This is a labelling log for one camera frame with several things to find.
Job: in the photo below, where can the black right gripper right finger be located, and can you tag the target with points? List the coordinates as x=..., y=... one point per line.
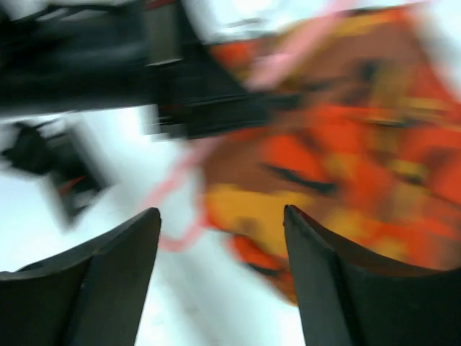
x=349, y=295

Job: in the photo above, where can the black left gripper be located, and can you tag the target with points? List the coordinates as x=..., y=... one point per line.
x=195, y=97

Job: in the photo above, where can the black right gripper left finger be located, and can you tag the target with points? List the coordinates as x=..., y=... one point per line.
x=90, y=295

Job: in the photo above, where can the orange camouflage trousers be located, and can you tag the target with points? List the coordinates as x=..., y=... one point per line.
x=367, y=144

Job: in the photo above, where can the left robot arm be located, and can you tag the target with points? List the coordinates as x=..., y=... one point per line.
x=107, y=114

